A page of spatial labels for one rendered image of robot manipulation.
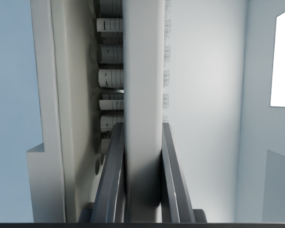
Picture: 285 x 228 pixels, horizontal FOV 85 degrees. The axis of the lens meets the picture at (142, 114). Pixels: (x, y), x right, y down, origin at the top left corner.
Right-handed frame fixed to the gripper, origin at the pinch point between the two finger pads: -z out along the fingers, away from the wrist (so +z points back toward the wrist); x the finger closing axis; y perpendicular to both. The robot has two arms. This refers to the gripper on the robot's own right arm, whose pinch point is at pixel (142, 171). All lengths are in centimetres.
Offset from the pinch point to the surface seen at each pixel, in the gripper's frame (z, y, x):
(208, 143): -177, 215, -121
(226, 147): -173, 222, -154
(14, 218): -40, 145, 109
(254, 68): -230, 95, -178
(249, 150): -155, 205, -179
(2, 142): -74, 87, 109
